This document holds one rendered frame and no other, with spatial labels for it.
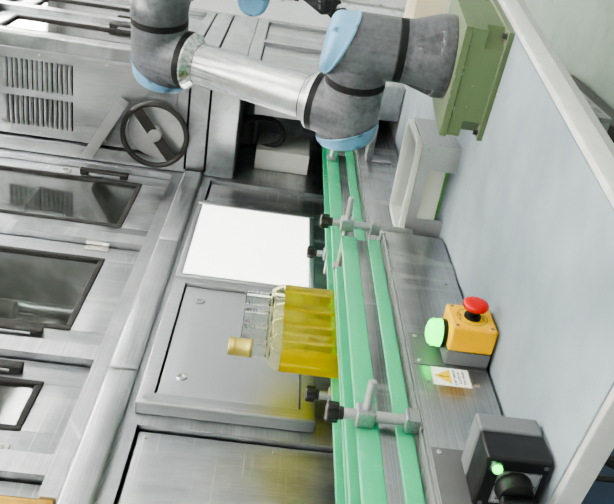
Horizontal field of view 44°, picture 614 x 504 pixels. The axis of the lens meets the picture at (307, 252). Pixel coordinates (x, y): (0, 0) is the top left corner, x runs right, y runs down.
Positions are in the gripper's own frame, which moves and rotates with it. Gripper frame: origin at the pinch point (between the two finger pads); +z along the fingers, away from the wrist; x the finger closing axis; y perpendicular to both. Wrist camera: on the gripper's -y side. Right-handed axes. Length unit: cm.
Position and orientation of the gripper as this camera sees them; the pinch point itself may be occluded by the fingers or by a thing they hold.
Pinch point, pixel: (373, 1)
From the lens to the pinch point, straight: 203.5
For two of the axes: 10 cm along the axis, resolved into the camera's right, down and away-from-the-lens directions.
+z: 9.9, 1.4, 0.6
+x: -1.4, 8.0, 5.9
